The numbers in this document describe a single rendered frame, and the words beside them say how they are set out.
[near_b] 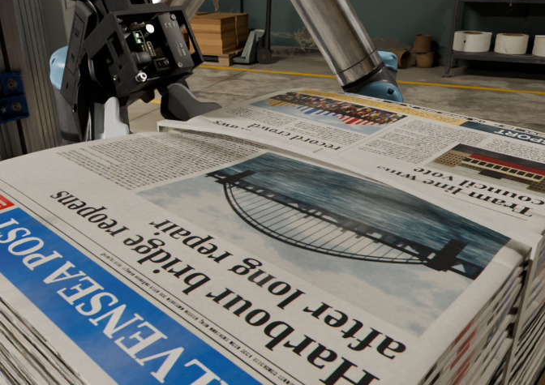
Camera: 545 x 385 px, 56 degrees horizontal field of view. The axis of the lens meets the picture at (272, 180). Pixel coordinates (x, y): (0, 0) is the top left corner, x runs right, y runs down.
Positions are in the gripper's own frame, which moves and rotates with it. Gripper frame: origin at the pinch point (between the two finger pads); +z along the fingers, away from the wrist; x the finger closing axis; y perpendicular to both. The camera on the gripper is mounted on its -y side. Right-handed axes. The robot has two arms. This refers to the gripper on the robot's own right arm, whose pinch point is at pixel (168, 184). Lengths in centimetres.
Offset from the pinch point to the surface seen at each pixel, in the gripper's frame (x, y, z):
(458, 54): 532, -203, -28
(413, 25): 583, -266, -87
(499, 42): 568, -172, -24
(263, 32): 453, -386, -147
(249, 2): 506, -438, -210
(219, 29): 408, -412, -167
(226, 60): 409, -421, -131
